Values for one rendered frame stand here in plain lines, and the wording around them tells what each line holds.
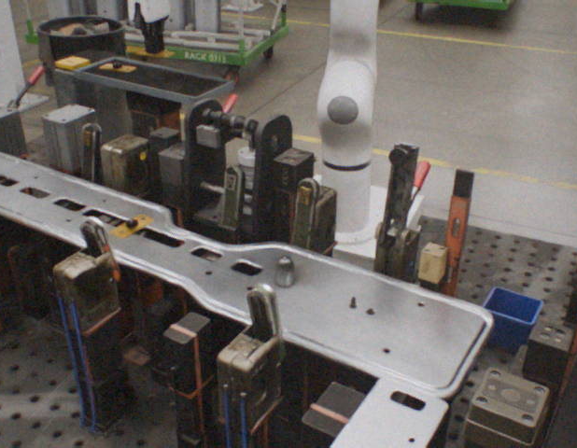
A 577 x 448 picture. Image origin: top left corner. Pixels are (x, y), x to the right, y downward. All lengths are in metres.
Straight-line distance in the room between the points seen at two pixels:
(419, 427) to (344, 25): 0.86
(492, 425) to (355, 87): 0.81
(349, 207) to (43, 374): 0.77
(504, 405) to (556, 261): 1.03
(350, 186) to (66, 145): 0.65
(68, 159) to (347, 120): 0.62
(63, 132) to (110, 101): 2.55
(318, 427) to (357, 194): 0.81
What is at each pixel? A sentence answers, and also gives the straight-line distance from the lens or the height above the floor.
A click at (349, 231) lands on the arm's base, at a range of 1.66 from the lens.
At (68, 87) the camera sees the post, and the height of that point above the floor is 1.10.
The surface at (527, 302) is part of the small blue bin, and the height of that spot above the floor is 0.77.
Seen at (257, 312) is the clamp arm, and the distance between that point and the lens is 0.92.
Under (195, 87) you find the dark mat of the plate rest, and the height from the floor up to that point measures 1.16.
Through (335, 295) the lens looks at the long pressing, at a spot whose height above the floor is 1.00.
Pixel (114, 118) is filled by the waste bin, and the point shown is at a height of 0.21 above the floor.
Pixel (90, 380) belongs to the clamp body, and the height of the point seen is 0.81.
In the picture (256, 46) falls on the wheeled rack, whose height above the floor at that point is 0.27.
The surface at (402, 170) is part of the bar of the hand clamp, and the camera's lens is 1.10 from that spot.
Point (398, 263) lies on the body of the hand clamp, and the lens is 1.15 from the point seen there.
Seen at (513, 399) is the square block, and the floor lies 1.06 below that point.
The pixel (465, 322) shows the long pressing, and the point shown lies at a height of 1.00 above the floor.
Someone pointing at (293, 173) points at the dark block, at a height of 1.10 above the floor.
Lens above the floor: 1.64
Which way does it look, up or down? 30 degrees down
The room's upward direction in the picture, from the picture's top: straight up
